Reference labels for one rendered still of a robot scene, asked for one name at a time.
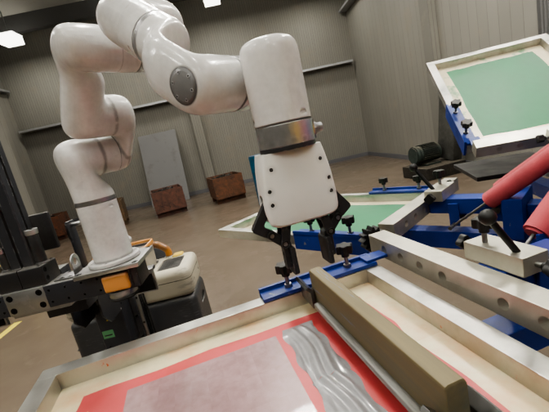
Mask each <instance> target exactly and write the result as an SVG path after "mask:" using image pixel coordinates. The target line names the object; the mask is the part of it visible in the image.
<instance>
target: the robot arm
mask: <svg viewBox="0 0 549 412"><path fill-rule="evenodd" d="M96 20H97V23H98V25H95V24H86V23H62V24H59V25H57V26H56V27H55V28H54V29H53V30H52V32H51V38H50V44H51V54H52V56H53V59H54V61H55V63H56V68H57V70H58V73H59V77H60V121H61V126H62V128H63V130H64V132H65V134H66V135H68V136H69V137H72V138H74V139H72V140H68V141H63V142H61V143H60V144H59V145H58V146H57V147H56V148H55V149H54V151H53V159H54V162H55V164H56V167H57V168H58V170H59V172H60V175H61V176H62V177H63V179H64V181H65V184H66V185H67V187H68V189H69V193H70V195H71V198H72V200H73V202H74V207H75V208H76V211H77V214H78V218H79V221H80V223H81V226H82V229H83V232H84V235H85V237H86V240H87V244H88V247H89V249H90V252H91V255H92V258H93V260H92V261H91V262H89V263H88V268H89V270H92V271H97V270H103V269H106V268H110V267H113V266H117V265H120V264H122V263H125V262H127V261H130V260H132V259H133V258H135V257H136V256H138V255H139V254H140V252H141V251H140V250H139V248H136V247H132V245H131V241H132V238H131V236H129V235H128V233H127V229H126V227H125V224H124V220H123V216H122V214H121V211H120V208H119V206H118V201H117V198H116V195H115V193H114V190H113V188H112V187H111V186H110V185H109V184H108V183H107V182H105V181H104V180H103V179H101V178H100V177H99V175H102V174H105V173H108V172H115V171H118V170H121V169H124V168H126V167H127V166H128V165H129V164H130V162H131V160H132V149H133V142H134V136H135V128H136V118H135V113H134V110H133V108H132V105H131V103H130V102H129V101H128V100H127V99H126V98H125V97H123V96H120V95H105V80H104V77H103V75H102V73H140V72H145V76H146V78H147V80H148V82H149V84H150V86H151V87H152V89H153V90H154V91H155V92H156V93H157V94H158V95H159V96H161V97H162V98H163V99H164V100H166V101H168V102H169V103H171V104H172V105H174V106H175V107H176V108H178V109H180V110H182V111H184V112H186V113H189V114H194V115H210V114H221V113H228V112H238V111H245V110H251V113H252V120H253V124H254V128H255V129H256V131H255V132H256V135H257V142H258V146H259V150H260V154H258V155H255V174H256V181H257V192H258V197H259V202H260V206H261V207H260V209H259V212H258V214H257V217H256V219H255V221H254V223H253V225H252V232H253V233H254V234H256V235H259V236H261V237H264V238H267V239H269V240H271V241H273V242H274V243H276V244H278V245H279V246H281V249H282V253H283V259H284V263H285V266H286V267H287V268H290V270H291V271H292V272H293V273H294V274H295V275H298V274H299V273H300V268H299V265H298V260H297V253H296V250H295V248H294V247H293V246H292V243H291V241H290V239H291V225H294V224H297V223H301V222H306V221H309V220H312V219H316V221H317V222H318V225H319V228H320V232H319V233H318V237H319V245H320V249H321V253H322V257H323V259H325V260H326V261H327V262H329V263H331V264H332V263H334V262H335V259H334V255H333V254H336V249H335V245H334V240H333V235H334V234H335V229H336V227H337V225H338V223H339V221H340V220H341V217H342V216H343V215H344V214H345V213H346V211H347V210H348V209H349V208H350V203H349V202H348V201H347V200H346V199H345V198H344V197H343V196H342V195H341V194H339V193H338V192H337V191H336V187H335V184H334V180H333V175H332V172H331V169H330V166H329V163H328V160H327V157H326V154H325V152H324V149H323V147H322V145H321V143H320V141H317V142H316V141H315V138H316V133H318V132H322V131H323V129H324V127H323V124H322V123H321V122H317V123H316V122H314V120H313V119H312V118H311V115H310V107H309V102H308V98H307V93H306V85H305V80H304V76H303V72H302V67H301V59H300V54H299V50H298V46H297V42H296V40H295V39H294V38H293V37H292V36H291V35H289V34H267V35H263V36H260V37H257V38H254V39H252V40H250V41H249V42H247V43H245V44H244V45H243V46H242V48H241V50H240V53H239V56H230V55H214V54H196V53H193V52H191V51H190V36H189V33H188V31H187V29H186V27H185V26H184V23H183V20H182V17H181V14H180V12H179V11H178V10H177V9H176V7H175V6H174V5H173V4H171V3H170V2H169V1H167V0H100V1H99V3H98V5H97V8H96ZM266 222H269V223H270V225H271V226H272V227H276V228H277V233H276V232H274V231H273V230H270V229H267V228H265V224H266Z"/></svg>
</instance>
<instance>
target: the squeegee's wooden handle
mask: <svg viewBox="0 0 549 412"><path fill-rule="evenodd" d="M309 274H310V281H311V285H312V289H313V291H314V294H315V301H316V302H320V303H321V304H322V305H323V306H324V307H325V308H326V309H327V310H328V311H329V312H330V313H331V315H332V316H333V317H334V318H335V319H336V320H337V321H338V322H339V323H340V324H341V325H342V326H343V327H344V328H345V329H346V330H347V331H348V332H349V333H350V334H351V335H352V336H353V337H354V338H355V339H356V340H357V341H358V342H359V343H360V344H361V345H362V347H363V348H364V349H365V350H366V351H367V352H368V353H369V354H370V355H371V356H372V357H373V358H374V359H375V360H376V361H377V362H378V363H379V364H380V365H381V366H382V367H383V368H384V369H385V370H386V371H387V372H388V373H389V374H390V375H391V376H392V377H393V379H394V380H395V381H396V382H397V383H398V384H399V385H400V386H401V387H402V388H403V389H404V390H405V391H406V392H407V393H408V394H409V395H410V396H411V397H412V398H413V399H414V400H415V401H416V402H417V403H418V404H419V405H420V406H422V405H425V406H428V407H430V408H432V409H433V410H434V411H435V412H471V409H470V402H469V395H468V388H467V383H466V380H465V379H464V378H463V377H462V376H460V375H459V374H458V373H456V372H455V371H454V370H452V369H451V368H450V367H448V366H447V365H446V364H445V363H444V362H443V361H441V360H440V359H438V358H437V357H436V356H434V355H433V354H432V353H430V352H429V351H427V350H426V349H425V348H424V347H423V346H422V345H420V344H419V343H418V342H416V341H415V340H414V339H412V338H411V337H410V336H408V335H407V334H406V333H405V332H404V331H403V330H401V329H400V328H398V327H397V326H396V325H394V324H393V323H392V322H390V321H389V320H388V319H387V318H386V317H385V316H383V315H382V314H380V313H379V312H378V311H376V310H375V309H374V308H372V307H371V306H370V305H368V304H367V303H366V302H365V301H364V300H363V299H361V298H360V297H358V296H357V295H356V294H354V293H353V292H352V291H350V290H349V289H348V288H347V287H346V286H345V285H343V284H342V283H340V282H339V281H338V280H336V279H335V278H334V277H332V276H331V275H330V274H328V273H327V272H326V271H325V270H324V269H323V268H321V267H320V266H318V267H316V268H313V269H310V271H309Z"/></svg>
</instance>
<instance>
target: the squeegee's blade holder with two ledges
mask: <svg viewBox="0 0 549 412"><path fill-rule="evenodd" d="M314 305H315V309H316V310H317V311H318V313H319V314H320V315H321V316H322V317H323V318H324V319H325V320H326V321H327V322H328V323H329V324H330V325H331V326H332V327H333V328H334V330H335V331H336V332H337V333H338V334H339V335H340V336H341V338H342V339H343V340H344V341H345V342H346V343H347V344H348V345H349V346H350V348H351V349H352V350H353V351H354V352H355V353H356V354H357V355H358V357H359V358H360V359H361V360H362V361H363V362H364V363H365V364H366V366H367V367H369V368H370V370H371V371H372V372H373V373H374V374H375V375H376V376H377V377H378V378H379V379H380V380H381V381H382V383H383V384H384V385H385V386H386V387H387V388H388V389H389V391H390V392H391V393H392V394H393V395H394V396H395V397H396V398H397V400H398V401H399V402H400V403H401V404H402V405H403V406H404V407H405V409H406V410H407V411H408V412H421V411H420V409H421V406H420V405H419V404H418V403H417V402H416V401H415V400H414V399H413V398H412V397H411V396H410V395H409V394H408V393H407V392H406V391H405V390H404V389H403V388H402V387H401V386H400V385H399V384H398V383H397V382H396V381H395V380H394V379H393V377H392V376H391V375H390V374H389V373H388V372H387V371H386V370H385V369H384V368H383V367H382V366H381V365H380V364H379V363H378V362H377V361H376V360H375V359H374V358H373V357H372V356H371V355H370V354H369V353H368V352H367V351H366V350H365V349H364V348H363V347H362V345H361V344H360V343H359V342H358V341H357V340H356V339H355V338H354V337H353V336H352V335H351V334H350V333H349V332H348V331H347V330H346V329H345V328H344V327H343V326H342V325H341V324H340V323H339V322H338V321H337V320H336V319H335V318H334V317H333V316H332V315H331V313H330V312H329V311H328V310H327V309H326V308H325V307H324V306H323V305H322V304H321V303H320V302H317V303H315V304H314Z"/></svg>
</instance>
